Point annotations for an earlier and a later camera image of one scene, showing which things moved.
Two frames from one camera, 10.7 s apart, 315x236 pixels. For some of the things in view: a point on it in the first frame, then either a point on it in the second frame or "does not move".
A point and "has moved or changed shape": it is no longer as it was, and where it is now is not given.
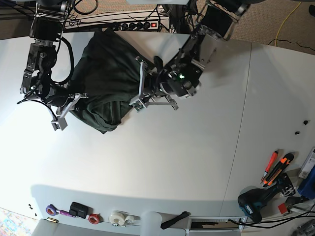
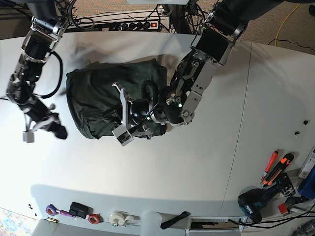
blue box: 307,190 does not move
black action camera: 78,210 does not move
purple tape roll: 51,210 does not move
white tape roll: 122,218 does not move
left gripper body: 60,122 to 38,116
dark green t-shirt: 107,74 has moved or changed shape
